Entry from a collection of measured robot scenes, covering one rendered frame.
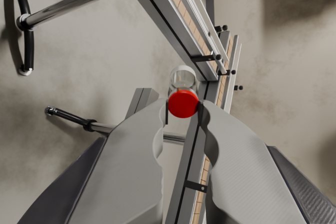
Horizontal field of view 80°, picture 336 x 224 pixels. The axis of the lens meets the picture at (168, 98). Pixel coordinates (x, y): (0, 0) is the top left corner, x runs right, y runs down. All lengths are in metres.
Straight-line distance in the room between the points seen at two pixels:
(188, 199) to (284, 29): 2.52
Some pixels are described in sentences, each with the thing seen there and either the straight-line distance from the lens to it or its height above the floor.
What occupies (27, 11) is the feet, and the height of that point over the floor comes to 0.13.
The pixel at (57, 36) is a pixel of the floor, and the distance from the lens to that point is 1.44.
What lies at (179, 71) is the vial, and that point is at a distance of 0.15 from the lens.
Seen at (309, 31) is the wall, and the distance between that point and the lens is 2.95.
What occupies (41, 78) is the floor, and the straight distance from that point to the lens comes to 1.36.
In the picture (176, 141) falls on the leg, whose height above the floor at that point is 0.78.
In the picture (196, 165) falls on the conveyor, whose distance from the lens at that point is 0.80.
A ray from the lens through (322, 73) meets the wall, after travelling 2.93.
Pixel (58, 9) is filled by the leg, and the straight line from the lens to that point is 0.96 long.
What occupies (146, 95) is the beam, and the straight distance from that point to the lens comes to 1.11.
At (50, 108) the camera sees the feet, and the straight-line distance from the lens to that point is 1.37.
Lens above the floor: 1.25
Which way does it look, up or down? 35 degrees down
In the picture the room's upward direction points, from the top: 91 degrees clockwise
